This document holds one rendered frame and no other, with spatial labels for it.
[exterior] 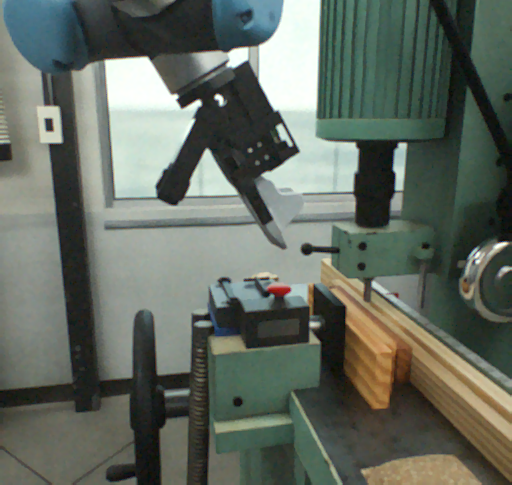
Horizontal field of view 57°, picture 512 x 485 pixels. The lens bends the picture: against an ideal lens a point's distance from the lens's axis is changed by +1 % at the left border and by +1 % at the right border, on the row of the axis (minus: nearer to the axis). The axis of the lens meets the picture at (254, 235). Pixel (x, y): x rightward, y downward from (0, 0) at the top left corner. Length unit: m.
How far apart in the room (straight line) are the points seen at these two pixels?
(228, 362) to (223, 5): 0.39
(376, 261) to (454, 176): 0.16
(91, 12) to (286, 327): 0.38
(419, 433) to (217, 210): 1.57
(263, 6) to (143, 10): 0.08
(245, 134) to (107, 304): 1.69
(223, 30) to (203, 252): 1.74
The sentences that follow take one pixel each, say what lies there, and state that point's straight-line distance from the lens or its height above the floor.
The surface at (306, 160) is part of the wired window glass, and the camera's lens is 2.13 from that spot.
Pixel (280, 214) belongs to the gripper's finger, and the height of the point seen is 1.12.
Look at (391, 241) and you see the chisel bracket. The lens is 0.71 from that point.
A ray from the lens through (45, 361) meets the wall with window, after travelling 2.28.
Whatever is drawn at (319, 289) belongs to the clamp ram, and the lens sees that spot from 0.67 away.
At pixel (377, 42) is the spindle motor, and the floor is 1.31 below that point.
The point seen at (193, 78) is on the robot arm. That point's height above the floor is 1.26.
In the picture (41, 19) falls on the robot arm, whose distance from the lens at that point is 0.42.
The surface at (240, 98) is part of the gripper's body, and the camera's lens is 0.52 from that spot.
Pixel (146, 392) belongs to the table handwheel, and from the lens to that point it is 0.61.
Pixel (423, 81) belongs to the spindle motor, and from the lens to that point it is 0.64.
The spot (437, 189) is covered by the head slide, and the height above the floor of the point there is 1.13.
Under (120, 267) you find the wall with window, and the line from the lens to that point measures 2.07.
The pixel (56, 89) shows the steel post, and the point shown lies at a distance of 1.93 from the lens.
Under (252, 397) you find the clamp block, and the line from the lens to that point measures 0.60.
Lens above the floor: 1.22
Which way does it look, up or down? 14 degrees down
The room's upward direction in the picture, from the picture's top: straight up
